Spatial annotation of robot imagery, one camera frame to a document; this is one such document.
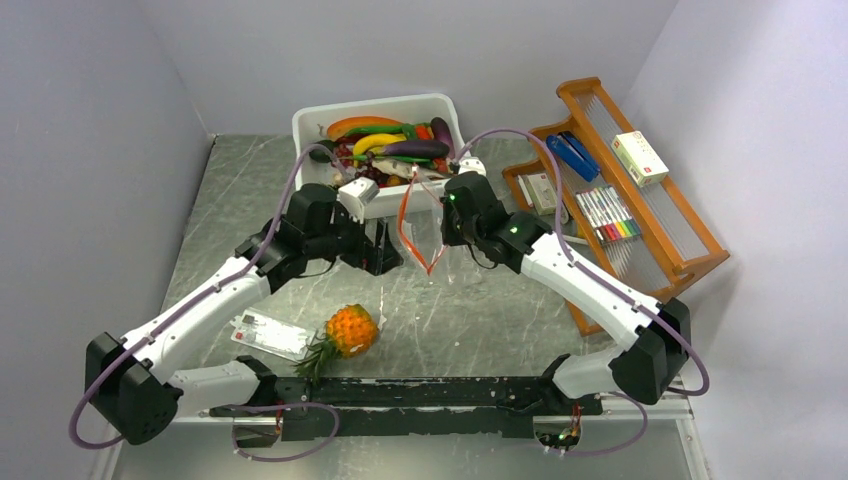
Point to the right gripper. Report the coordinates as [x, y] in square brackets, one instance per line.
[450, 237]

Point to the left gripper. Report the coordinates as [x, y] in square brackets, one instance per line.
[376, 258]

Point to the clear zip top bag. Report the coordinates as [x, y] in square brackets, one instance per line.
[420, 218]

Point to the toy pineapple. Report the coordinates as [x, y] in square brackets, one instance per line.
[349, 332]

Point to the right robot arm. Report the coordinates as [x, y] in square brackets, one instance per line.
[652, 338]

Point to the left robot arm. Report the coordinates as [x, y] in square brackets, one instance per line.
[137, 382]

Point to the small white box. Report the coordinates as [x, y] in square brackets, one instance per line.
[542, 193]

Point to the toy grey fish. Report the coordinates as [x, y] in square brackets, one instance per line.
[405, 170]

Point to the toy purple eggplant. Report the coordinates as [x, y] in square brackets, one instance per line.
[417, 148]

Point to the toy green chili pepper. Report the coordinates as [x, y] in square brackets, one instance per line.
[408, 131]

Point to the white marker pen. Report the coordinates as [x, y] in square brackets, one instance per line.
[575, 240]

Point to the toy dark grapes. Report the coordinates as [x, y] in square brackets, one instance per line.
[360, 166]

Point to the blue stapler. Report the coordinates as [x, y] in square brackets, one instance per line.
[572, 152]

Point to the toy yellow banana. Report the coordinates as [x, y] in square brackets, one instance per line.
[369, 145]

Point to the toy green avocado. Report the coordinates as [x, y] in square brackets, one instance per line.
[322, 155]

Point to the wooden shelf rack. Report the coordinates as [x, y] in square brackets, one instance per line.
[674, 248]

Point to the toy orange papaya slice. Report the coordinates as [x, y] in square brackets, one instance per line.
[336, 130]

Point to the coloured marker set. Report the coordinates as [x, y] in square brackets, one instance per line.
[607, 214]

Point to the flat clear packet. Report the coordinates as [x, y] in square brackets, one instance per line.
[256, 329]

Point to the white plastic bin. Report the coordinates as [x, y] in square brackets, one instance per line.
[309, 126]

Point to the white red box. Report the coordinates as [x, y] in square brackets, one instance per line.
[638, 158]

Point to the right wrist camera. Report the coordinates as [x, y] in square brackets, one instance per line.
[471, 164]

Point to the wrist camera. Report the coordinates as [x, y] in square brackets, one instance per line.
[356, 195]
[471, 164]

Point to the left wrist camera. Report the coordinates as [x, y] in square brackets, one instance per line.
[356, 195]

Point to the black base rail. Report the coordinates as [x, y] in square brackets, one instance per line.
[307, 406]

